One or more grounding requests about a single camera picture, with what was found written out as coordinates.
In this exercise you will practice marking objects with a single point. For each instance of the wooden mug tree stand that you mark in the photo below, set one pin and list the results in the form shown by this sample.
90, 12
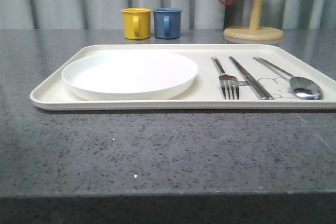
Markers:
254, 31

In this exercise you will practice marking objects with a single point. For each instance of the yellow mug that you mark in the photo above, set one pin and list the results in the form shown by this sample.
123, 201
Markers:
137, 23

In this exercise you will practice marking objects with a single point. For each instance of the cream rabbit serving tray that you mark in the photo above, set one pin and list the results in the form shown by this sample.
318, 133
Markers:
205, 91

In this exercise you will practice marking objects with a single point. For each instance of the silver metal spoon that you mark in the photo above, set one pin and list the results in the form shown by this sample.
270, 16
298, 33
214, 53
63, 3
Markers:
301, 87

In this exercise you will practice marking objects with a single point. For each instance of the blue mug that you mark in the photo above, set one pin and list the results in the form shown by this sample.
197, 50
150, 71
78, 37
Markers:
167, 23

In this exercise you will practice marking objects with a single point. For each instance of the white round plate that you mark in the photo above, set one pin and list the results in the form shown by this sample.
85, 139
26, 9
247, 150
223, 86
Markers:
130, 75

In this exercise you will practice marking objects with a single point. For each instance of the silver metal fork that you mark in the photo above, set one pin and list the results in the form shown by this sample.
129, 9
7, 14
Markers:
229, 84

